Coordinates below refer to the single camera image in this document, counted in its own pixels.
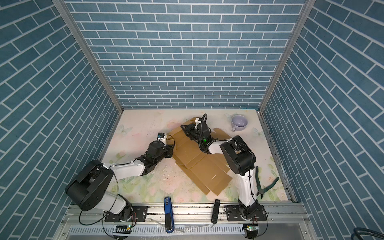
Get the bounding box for aluminium front rail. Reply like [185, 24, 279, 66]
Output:
[62, 201, 310, 225]

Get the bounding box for blue black handheld tool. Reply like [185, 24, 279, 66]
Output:
[164, 197, 175, 234]

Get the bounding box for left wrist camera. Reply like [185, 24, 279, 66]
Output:
[157, 133, 167, 145]

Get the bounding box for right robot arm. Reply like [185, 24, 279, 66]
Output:
[181, 119, 261, 220]

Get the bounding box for green handled pliers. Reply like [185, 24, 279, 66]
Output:
[254, 166, 280, 199]

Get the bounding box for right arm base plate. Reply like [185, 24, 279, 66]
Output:
[223, 203, 267, 222]

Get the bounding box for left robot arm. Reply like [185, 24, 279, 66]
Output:
[65, 140, 175, 222]

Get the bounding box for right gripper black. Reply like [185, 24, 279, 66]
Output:
[180, 124, 205, 145]

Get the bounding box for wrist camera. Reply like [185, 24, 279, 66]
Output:
[157, 133, 167, 145]
[195, 114, 208, 130]

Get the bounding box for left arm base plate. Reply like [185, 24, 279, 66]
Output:
[104, 206, 149, 224]

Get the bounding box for cardboard box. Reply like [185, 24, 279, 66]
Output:
[169, 119, 230, 156]

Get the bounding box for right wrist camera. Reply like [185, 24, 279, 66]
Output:
[195, 114, 208, 130]

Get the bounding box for lavender ceramic cup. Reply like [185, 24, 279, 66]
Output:
[231, 115, 248, 132]

